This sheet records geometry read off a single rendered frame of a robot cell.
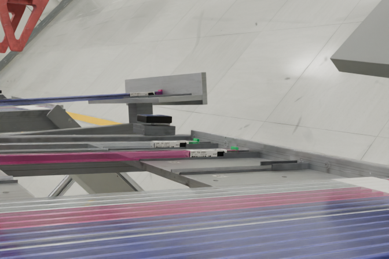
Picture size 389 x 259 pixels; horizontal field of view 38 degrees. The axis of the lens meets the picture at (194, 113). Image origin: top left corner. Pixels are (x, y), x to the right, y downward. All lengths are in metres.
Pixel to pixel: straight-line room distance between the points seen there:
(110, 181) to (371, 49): 0.58
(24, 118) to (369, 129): 1.11
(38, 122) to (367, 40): 0.97
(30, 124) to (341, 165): 1.14
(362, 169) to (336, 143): 1.32
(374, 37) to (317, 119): 1.04
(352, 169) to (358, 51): 0.49
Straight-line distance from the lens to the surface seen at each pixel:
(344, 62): 1.16
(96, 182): 1.17
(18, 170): 0.90
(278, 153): 0.79
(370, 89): 2.13
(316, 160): 0.74
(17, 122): 1.68
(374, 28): 1.19
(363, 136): 1.96
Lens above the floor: 1.16
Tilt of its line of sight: 24 degrees down
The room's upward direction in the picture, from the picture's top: 42 degrees counter-clockwise
